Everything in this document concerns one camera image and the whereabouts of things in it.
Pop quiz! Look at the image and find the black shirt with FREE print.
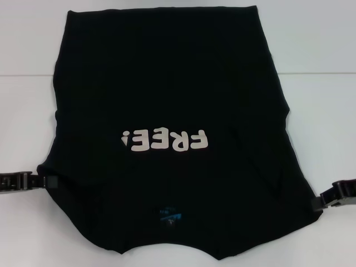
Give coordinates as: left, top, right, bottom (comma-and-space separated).
37, 10, 323, 253

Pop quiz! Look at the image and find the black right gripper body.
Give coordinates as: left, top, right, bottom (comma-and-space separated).
338, 179, 356, 208

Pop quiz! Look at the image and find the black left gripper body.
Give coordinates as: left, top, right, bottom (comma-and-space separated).
0, 172, 18, 192

